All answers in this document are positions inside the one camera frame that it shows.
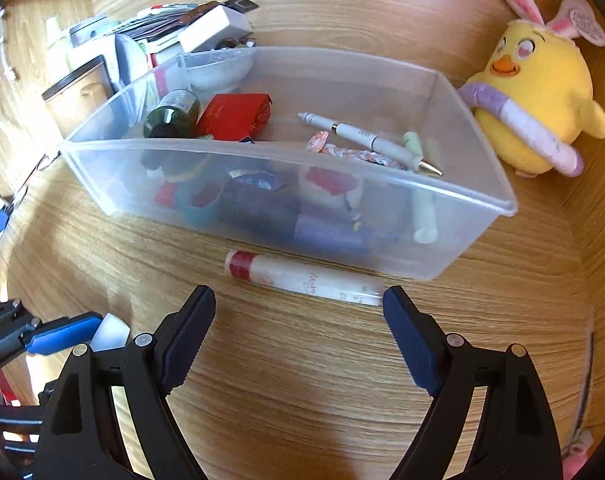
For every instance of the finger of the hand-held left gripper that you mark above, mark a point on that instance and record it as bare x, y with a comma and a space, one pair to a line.
12, 430
62, 335

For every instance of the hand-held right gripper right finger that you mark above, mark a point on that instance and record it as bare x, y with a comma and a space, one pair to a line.
412, 345

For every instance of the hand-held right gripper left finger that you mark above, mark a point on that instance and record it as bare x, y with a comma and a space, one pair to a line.
187, 345

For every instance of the white card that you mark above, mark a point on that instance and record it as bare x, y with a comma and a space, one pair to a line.
110, 332

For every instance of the white tube with red cap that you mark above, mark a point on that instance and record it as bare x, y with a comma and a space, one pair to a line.
307, 280

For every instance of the clear plastic bin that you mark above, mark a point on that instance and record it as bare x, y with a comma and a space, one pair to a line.
457, 230

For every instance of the pale green stick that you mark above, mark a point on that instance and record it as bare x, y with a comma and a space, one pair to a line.
425, 210

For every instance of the dark purple bottle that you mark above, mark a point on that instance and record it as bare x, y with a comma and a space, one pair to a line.
327, 230

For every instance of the small green patterned packet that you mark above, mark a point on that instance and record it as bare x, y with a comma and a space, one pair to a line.
252, 179

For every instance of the white pen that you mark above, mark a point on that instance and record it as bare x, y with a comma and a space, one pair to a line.
362, 140

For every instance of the dark green pump bottle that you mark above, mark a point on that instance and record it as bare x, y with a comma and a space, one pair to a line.
170, 115

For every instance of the red foil packet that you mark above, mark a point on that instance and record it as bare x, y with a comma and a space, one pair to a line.
232, 115

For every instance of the eyeglasses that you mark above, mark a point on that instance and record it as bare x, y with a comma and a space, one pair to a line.
46, 161

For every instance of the pink small toy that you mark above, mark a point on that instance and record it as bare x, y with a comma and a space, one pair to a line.
579, 447

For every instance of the brown ceramic mug with lid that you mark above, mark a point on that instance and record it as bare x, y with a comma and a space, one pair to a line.
77, 100

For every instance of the yellow chick plush toy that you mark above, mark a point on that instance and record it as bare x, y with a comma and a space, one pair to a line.
542, 85

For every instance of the white rectangular box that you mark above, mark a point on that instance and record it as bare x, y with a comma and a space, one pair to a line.
212, 27

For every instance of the stack of books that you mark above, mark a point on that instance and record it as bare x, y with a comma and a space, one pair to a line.
147, 27

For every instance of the red and white marker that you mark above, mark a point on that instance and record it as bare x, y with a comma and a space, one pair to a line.
157, 9

